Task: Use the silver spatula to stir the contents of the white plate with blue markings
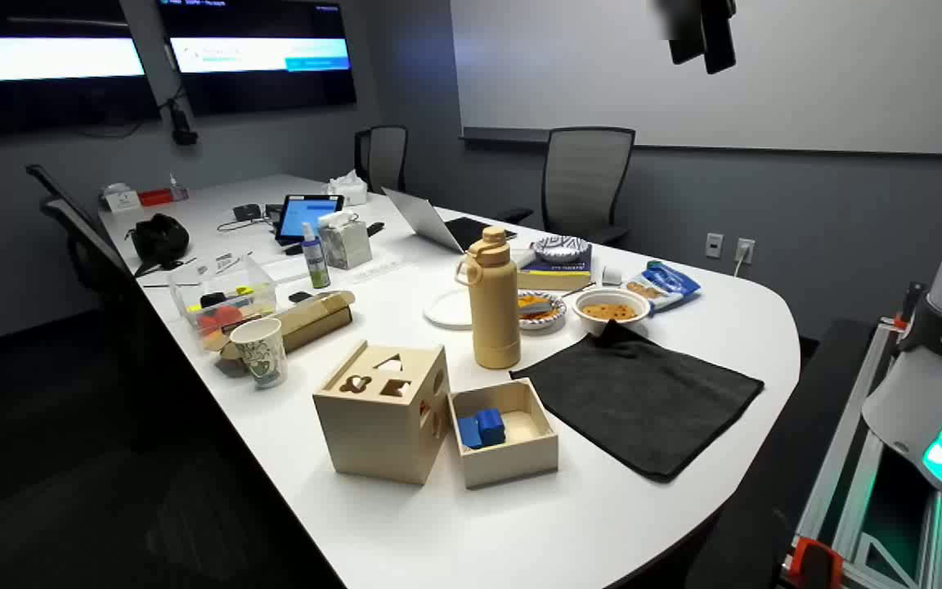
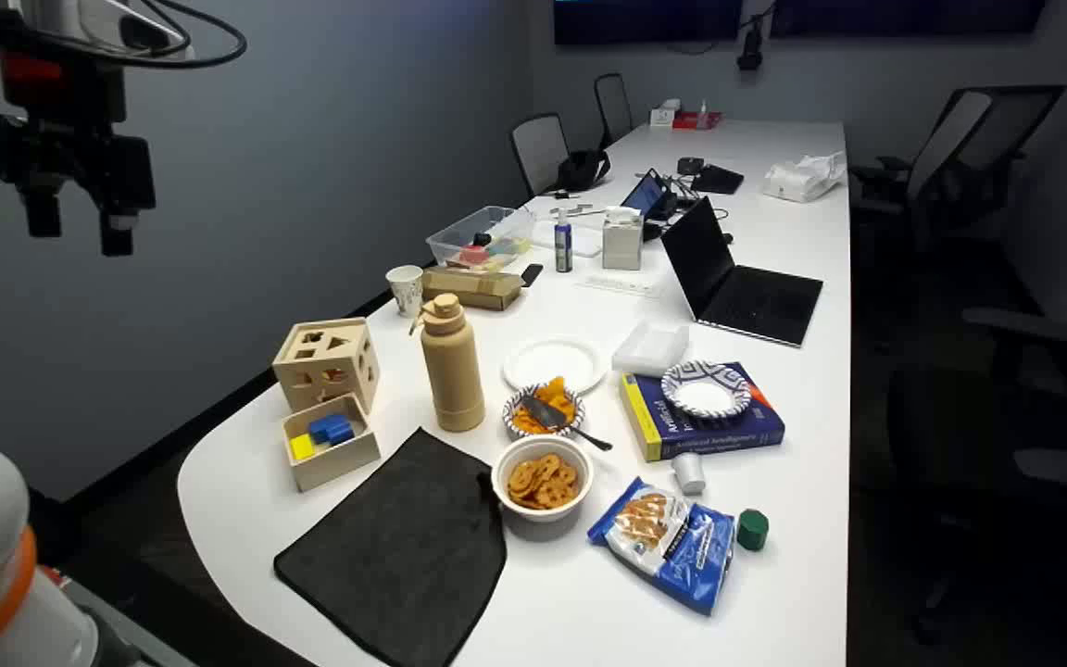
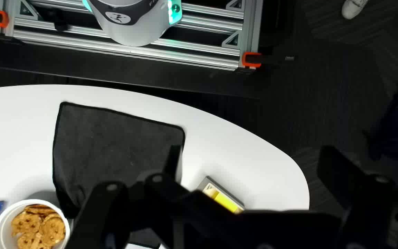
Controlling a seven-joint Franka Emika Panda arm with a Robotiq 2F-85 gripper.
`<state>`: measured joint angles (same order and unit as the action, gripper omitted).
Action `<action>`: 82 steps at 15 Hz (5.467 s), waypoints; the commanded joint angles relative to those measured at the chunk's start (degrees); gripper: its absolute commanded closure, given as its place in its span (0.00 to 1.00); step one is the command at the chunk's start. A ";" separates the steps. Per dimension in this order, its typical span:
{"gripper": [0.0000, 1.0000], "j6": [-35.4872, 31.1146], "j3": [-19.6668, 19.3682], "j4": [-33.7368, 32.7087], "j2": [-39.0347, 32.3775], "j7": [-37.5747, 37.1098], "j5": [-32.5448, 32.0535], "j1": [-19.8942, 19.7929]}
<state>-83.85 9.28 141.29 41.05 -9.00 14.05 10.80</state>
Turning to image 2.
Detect black office chair with armrests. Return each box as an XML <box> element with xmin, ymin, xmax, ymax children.
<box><xmin>887</xmin><ymin>302</ymin><xmax>1067</xmax><ymax>644</ymax></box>

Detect white crumpled tissues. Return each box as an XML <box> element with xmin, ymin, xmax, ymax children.
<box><xmin>759</xmin><ymin>149</ymin><xmax>849</xmax><ymax>202</ymax></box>

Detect wall display screen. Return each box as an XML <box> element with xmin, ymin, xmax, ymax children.
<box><xmin>551</xmin><ymin>0</ymin><xmax>745</xmax><ymax>53</ymax></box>
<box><xmin>769</xmin><ymin>0</ymin><xmax>1050</xmax><ymax>39</ymax></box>

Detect white bowl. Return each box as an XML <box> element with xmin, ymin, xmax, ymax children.
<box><xmin>491</xmin><ymin>434</ymin><xmax>596</xmax><ymax>528</ymax></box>

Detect grey mesh office chair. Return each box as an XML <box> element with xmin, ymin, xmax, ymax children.
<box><xmin>508</xmin><ymin>109</ymin><xmax>575</xmax><ymax>198</ymax></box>

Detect tan water bottle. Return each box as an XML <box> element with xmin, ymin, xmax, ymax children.
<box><xmin>417</xmin><ymin>290</ymin><xmax>491</xmax><ymax>435</ymax></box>

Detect tablet with blue screen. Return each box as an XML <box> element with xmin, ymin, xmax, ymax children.
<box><xmin>619</xmin><ymin>167</ymin><xmax>681</xmax><ymax>221</ymax></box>

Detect orange chips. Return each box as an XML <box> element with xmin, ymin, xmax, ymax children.
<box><xmin>508</xmin><ymin>377</ymin><xmax>583</xmax><ymax>435</ymax></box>

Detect black high-back office chair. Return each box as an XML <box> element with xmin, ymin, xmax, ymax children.
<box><xmin>854</xmin><ymin>80</ymin><xmax>1067</xmax><ymax>255</ymax></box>

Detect blue and yellow book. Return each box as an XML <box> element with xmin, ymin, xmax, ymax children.
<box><xmin>617</xmin><ymin>359</ymin><xmax>790</xmax><ymax>468</ymax></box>

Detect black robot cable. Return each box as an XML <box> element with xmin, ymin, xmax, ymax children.
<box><xmin>124</xmin><ymin>0</ymin><xmax>252</xmax><ymax>75</ymax></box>

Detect black bag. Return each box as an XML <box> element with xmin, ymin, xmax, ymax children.
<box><xmin>551</xmin><ymin>144</ymin><xmax>617</xmax><ymax>193</ymax></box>

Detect black pouch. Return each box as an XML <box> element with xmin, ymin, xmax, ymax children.
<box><xmin>691</xmin><ymin>162</ymin><xmax>749</xmax><ymax>197</ymax></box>

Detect white plate with blue marking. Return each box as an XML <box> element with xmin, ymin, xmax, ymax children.
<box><xmin>501</xmin><ymin>377</ymin><xmax>588</xmax><ymax>445</ymax></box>

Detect paper cup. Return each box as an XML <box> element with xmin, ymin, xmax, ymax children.
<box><xmin>382</xmin><ymin>263</ymin><xmax>431</xmax><ymax>318</ymax></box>

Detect green block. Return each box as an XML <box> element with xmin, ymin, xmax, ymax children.
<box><xmin>734</xmin><ymin>503</ymin><xmax>775</xmax><ymax>555</ymax></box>

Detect blue block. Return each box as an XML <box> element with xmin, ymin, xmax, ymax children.
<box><xmin>309</xmin><ymin>412</ymin><xmax>361</xmax><ymax>449</ymax></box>

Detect dark grey cloth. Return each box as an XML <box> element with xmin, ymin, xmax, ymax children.
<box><xmin>272</xmin><ymin>426</ymin><xmax>513</xmax><ymax>667</ymax></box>

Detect wooden shape sorter box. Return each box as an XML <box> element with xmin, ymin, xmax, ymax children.
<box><xmin>272</xmin><ymin>314</ymin><xmax>386</xmax><ymax>413</ymax></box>

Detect wooden tray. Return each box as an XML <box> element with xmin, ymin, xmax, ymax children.
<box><xmin>277</xmin><ymin>392</ymin><xmax>386</xmax><ymax>495</ymax></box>

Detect clear plastic bin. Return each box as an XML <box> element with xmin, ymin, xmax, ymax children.
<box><xmin>424</xmin><ymin>198</ymin><xmax>536</xmax><ymax>271</ymax></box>

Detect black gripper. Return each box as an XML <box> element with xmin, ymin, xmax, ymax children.
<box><xmin>0</xmin><ymin>106</ymin><xmax>160</xmax><ymax>259</ymax></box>

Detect white carton box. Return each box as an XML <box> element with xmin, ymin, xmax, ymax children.
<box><xmin>599</xmin><ymin>202</ymin><xmax>650</xmax><ymax>272</ymax></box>

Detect plain white plate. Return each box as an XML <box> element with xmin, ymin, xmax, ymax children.
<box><xmin>501</xmin><ymin>332</ymin><xmax>612</xmax><ymax>400</ymax></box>

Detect black laptop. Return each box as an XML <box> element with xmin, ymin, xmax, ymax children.
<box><xmin>659</xmin><ymin>193</ymin><xmax>827</xmax><ymax>346</ymax></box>

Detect blue pretzel crisps bag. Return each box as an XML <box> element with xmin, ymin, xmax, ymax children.
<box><xmin>586</xmin><ymin>472</ymin><xmax>740</xmax><ymax>617</ymax></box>

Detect silver blue can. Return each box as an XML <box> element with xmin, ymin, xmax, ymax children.
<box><xmin>551</xmin><ymin>219</ymin><xmax>578</xmax><ymax>279</ymax></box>

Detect clear plastic container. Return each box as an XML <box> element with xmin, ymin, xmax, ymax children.
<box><xmin>609</xmin><ymin>318</ymin><xmax>692</xmax><ymax>380</ymax></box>

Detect small white cup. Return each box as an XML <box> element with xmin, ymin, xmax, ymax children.
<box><xmin>671</xmin><ymin>449</ymin><xmax>712</xmax><ymax>498</ymax></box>

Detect black hanging camera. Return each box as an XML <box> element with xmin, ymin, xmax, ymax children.
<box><xmin>734</xmin><ymin>0</ymin><xmax>775</xmax><ymax>75</ymax></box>

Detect brown pretzel crisps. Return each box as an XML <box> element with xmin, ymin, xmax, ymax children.
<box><xmin>503</xmin><ymin>449</ymin><xmax>586</xmax><ymax>510</ymax></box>

